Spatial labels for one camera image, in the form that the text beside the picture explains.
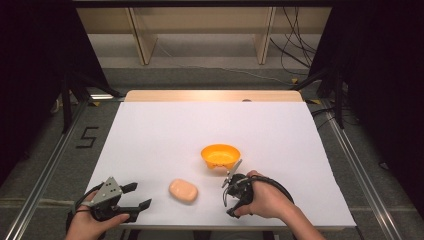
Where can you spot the person's right hand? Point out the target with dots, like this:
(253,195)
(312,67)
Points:
(266,198)

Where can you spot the person's left hand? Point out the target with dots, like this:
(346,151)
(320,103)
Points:
(86,226)

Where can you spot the black stand legs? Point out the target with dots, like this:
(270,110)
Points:
(339,106)
(68,106)

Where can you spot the black curtain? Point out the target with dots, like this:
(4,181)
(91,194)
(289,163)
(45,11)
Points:
(383,83)
(36,83)

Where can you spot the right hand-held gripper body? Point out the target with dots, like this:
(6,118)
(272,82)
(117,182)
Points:
(240,190)

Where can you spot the dark table grommet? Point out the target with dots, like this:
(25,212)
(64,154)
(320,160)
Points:
(246,100)

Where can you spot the orange plastic bowl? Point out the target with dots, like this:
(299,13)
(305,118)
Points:
(220,155)

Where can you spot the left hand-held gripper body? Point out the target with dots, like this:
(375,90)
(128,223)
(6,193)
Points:
(107,190)

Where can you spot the yellow floor tape piece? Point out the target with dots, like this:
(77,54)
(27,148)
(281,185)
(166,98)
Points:
(95,104)
(313,101)

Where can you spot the light wooden table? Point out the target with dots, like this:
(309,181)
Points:
(200,96)

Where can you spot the metal floor rail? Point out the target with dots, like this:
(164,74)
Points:
(363,180)
(43,180)

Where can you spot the beige wooden shelf unit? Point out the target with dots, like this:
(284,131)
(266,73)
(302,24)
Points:
(200,20)

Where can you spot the white table cover sheet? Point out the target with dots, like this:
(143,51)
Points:
(200,126)

